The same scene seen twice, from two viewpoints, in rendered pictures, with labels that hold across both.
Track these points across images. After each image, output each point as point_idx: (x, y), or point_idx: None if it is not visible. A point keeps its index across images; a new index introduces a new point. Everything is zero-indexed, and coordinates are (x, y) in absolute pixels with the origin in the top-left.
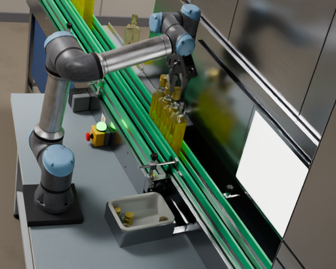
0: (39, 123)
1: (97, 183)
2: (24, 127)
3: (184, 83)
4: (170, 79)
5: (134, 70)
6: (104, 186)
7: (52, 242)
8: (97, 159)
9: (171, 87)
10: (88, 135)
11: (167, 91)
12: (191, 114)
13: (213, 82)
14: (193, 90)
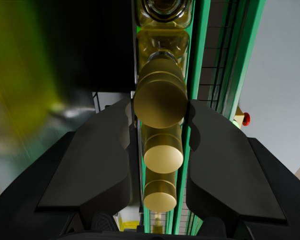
0: None
1: (288, 15)
2: (297, 155)
3: (110, 123)
4: (281, 168)
5: (127, 213)
6: (283, 3)
7: None
8: (247, 77)
9: (219, 114)
10: (250, 118)
11: (177, 130)
12: (81, 74)
13: None
14: (50, 127)
